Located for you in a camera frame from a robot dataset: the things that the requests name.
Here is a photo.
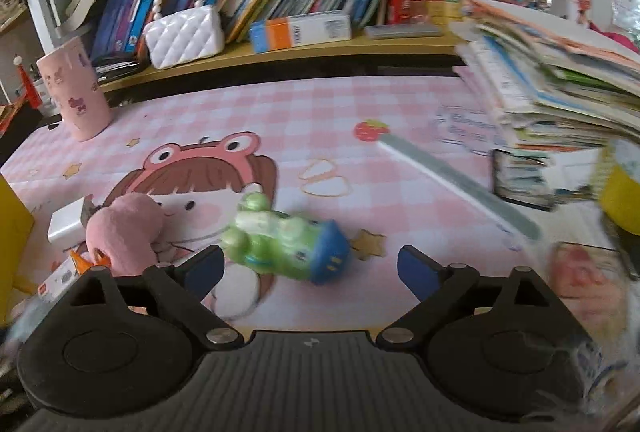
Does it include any orange blue white box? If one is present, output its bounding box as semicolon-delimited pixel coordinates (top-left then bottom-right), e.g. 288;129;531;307
250;11;352;53

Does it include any yellow cardboard box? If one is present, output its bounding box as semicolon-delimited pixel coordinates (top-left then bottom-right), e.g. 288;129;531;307
0;177;37;324

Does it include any green blue toy car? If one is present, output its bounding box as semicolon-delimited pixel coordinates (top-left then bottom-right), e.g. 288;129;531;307
219;193;352;285

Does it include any pink cartoon cup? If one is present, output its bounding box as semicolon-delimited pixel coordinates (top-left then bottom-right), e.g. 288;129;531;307
37;37;111;142

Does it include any small white printed box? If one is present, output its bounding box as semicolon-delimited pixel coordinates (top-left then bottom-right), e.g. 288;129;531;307
37;250;93;301

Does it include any white power adapter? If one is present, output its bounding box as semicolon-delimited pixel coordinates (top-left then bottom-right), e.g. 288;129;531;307
47;196;96;250

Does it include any pink plush chick toy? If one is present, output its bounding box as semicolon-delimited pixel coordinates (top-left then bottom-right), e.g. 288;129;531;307
70;193;165;276

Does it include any stack of papers and magazines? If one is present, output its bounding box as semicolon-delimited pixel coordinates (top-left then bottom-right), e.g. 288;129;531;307
448;0;639;151

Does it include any grey ruler strip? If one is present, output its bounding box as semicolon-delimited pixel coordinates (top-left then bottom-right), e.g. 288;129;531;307
378;133;542;243

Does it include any smartphone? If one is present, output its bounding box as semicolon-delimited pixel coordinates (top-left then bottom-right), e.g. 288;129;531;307
491;149;554;212

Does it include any white quilted pearl handbag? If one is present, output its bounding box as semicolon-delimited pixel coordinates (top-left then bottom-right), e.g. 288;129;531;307
143;0;224;70

